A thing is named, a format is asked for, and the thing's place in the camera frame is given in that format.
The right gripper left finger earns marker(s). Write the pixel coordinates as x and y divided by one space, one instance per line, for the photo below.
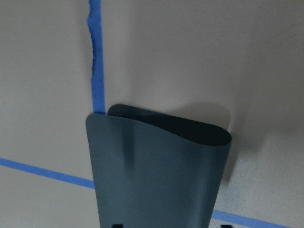
117 226

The black mouse pad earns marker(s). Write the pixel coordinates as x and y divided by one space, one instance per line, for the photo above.
154 170

